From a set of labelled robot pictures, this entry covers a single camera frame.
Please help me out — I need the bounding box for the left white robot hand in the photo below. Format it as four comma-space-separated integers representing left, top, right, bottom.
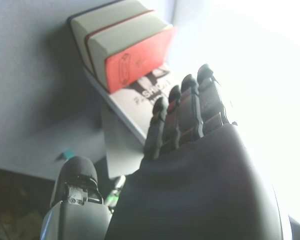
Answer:
41, 63, 291, 240

